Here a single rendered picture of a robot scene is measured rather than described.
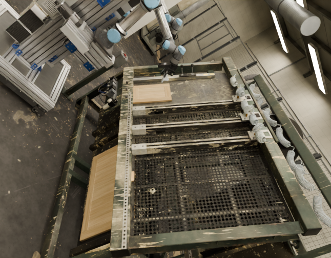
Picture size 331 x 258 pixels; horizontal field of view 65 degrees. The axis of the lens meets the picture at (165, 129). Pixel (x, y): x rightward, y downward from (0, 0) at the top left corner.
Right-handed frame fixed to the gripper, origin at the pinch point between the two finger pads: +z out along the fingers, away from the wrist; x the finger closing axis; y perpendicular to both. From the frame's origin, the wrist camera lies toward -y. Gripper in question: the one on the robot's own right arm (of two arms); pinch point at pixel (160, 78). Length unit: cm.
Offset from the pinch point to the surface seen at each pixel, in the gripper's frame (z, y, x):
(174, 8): 77, 126, 624
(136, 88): 42, -6, 36
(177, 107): 17.0, 27.8, -8.0
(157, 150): 32, 12, -60
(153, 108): 28.7, 7.8, -8.1
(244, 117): -17, 76, -33
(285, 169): -23, 89, -93
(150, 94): 33.9, 8.5, 23.9
